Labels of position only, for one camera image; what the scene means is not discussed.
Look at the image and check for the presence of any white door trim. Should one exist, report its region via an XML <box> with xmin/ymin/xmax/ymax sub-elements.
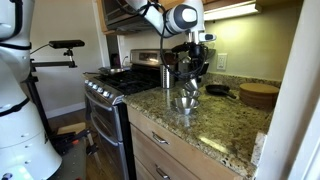
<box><xmin>254</xmin><ymin>0</ymin><xmax>320</xmax><ymax>180</ymax></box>

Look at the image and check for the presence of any under-cabinet light strip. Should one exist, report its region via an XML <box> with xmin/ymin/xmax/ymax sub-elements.
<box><xmin>203</xmin><ymin>0</ymin><xmax>263</xmax><ymax>22</ymax></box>

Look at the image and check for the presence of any wood upper cabinet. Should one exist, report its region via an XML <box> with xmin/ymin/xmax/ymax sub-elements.
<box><xmin>95</xmin><ymin>0</ymin><xmax>304</xmax><ymax>36</ymax></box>

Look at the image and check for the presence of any light wood base cabinet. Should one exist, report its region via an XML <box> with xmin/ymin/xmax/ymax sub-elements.
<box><xmin>125</xmin><ymin>105</ymin><xmax>243</xmax><ymax>180</ymax></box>

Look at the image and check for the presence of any small steel bowl with seeds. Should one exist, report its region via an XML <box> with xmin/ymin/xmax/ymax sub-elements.
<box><xmin>183</xmin><ymin>78</ymin><xmax>200</xmax><ymax>93</ymax></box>

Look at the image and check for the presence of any round wooden board stack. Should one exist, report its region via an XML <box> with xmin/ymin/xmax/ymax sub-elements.
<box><xmin>239</xmin><ymin>82</ymin><xmax>280</xmax><ymax>110</ymax></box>

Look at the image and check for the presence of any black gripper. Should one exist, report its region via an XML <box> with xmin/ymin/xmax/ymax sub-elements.
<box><xmin>185</xmin><ymin>40</ymin><xmax>205</xmax><ymax>83</ymax></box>

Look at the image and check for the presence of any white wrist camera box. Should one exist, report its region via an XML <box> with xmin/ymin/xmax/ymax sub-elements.
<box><xmin>198</xmin><ymin>32</ymin><xmax>217</xmax><ymax>43</ymax></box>

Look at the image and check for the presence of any black stereo camera bar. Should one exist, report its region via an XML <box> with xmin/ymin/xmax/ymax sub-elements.
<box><xmin>48</xmin><ymin>39</ymin><xmax>86</xmax><ymax>50</ymax></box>

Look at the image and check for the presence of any black cast iron skillet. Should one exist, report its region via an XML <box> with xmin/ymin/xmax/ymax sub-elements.
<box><xmin>204</xmin><ymin>84</ymin><xmax>238</xmax><ymax>100</ymax></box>

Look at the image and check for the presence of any black camera stand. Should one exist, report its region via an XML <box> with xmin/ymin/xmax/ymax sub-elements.
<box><xmin>23</xmin><ymin>48</ymin><xmax>79</xmax><ymax>141</ymax></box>

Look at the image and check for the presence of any black frying pan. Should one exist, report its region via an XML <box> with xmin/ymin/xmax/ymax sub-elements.
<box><xmin>83</xmin><ymin>67</ymin><xmax>126</xmax><ymax>76</ymax></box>

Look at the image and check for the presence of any steel utensil canister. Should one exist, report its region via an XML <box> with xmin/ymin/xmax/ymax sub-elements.
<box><xmin>159</xmin><ymin>63</ymin><xmax>177</xmax><ymax>90</ymax></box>

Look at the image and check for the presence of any stainless steel gas range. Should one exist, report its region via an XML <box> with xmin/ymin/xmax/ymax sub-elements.
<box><xmin>82</xmin><ymin>49</ymin><xmax>165</xmax><ymax>180</ymax></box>

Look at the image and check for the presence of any large empty steel bowl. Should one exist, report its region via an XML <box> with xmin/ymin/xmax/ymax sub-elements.
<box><xmin>170</xmin><ymin>96</ymin><xmax>201</xmax><ymax>116</ymax></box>

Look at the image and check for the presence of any white wall outlet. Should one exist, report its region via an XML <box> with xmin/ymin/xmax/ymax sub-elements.
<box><xmin>216</xmin><ymin>53</ymin><xmax>229</xmax><ymax>71</ymax></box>

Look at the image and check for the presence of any gray robot cart top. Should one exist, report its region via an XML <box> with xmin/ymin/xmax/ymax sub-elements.
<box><xmin>48</xmin><ymin>138</ymin><xmax>88</xmax><ymax>180</ymax></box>

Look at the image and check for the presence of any tan cardboard piece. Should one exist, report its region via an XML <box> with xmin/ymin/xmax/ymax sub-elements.
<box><xmin>56</xmin><ymin>122</ymin><xmax>87</xmax><ymax>136</ymax></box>

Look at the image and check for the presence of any small empty steel bowl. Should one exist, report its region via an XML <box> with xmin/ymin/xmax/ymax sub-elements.
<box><xmin>179</xmin><ymin>88</ymin><xmax>202</xmax><ymax>100</ymax></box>

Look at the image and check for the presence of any black orange bar clamp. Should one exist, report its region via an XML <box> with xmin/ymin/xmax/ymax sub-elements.
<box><xmin>49</xmin><ymin>128</ymin><xmax>100</xmax><ymax>158</ymax></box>

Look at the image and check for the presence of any steel drawer handle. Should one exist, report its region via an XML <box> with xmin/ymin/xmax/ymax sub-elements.
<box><xmin>154</xmin><ymin>164</ymin><xmax>172</xmax><ymax>180</ymax></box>
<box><xmin>151</xmin><ymin>131</ymin><xmax>170</xmax><ymax>146</ymax></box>

